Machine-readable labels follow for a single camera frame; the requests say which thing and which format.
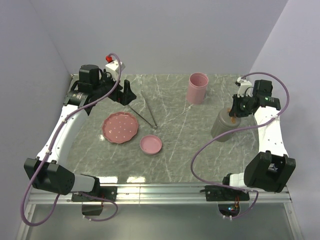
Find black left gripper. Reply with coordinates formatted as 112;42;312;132
93;69;137;106

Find grey round lid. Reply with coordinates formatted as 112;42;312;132
217;107;241;129

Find grey cylindrical container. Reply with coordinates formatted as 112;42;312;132
210;118;241;143

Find pink polka dot plate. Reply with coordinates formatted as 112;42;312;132
101;111;139;144

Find metal tongs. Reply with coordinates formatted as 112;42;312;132
126;90;158;130

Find pink cylindrical container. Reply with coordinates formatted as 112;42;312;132
186;72;209;105

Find pink round lid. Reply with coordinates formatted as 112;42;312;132
140;135;163;155

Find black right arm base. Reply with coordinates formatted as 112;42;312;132
199;185;250;218

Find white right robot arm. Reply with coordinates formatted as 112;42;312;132
220;78;296;200

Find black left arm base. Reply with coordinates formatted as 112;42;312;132
71;185;118;219

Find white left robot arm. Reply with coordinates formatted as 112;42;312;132
24;60;137;201

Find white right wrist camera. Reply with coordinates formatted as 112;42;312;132
235;77;253;98

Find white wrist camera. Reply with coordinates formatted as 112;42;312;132
105;55;126;80
235;77;253;98

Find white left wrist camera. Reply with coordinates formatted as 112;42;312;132
105;55;126;80

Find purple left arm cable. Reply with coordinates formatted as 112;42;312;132
20;52;123;227

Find aluminium front rail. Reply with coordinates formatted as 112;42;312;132
16;182;303;240

